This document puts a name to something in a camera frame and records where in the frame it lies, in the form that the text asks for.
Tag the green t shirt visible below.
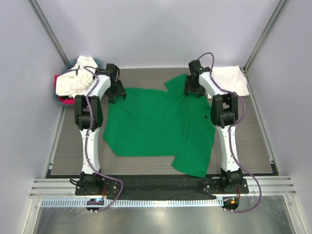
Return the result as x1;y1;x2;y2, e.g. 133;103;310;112
103;74;215;177

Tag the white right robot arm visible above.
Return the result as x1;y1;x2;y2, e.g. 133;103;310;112
184;59;243;193

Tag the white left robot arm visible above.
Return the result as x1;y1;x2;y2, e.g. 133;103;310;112
74;63;126;195

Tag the crumpled white t shirt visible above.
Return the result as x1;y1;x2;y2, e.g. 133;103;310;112
56;56;98;98

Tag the folded white t shirt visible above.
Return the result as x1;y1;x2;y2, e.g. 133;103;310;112
213;66;250;97

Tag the pink t shirt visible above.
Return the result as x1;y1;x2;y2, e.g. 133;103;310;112
53;75;74;106

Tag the blue laundry basket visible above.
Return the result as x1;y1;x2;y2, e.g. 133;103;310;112
52;58;105;109

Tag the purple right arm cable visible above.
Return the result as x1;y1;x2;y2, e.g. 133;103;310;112
196;52;263;214

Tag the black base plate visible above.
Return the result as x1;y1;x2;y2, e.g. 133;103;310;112
69;175;249;201

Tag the aluminium frame rail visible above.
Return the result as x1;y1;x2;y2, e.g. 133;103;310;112
29;178;76;198

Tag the slotted cable duct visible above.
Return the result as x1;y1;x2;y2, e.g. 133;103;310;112
41;197;223;208

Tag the left aluminium corner post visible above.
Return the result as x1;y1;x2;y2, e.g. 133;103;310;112
28;0;69;64

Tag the aluminium corner post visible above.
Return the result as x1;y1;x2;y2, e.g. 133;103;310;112
242;0;289;73
28;0;69;64

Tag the right aluminium corner post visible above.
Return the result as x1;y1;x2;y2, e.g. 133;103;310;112
242;0;289;73

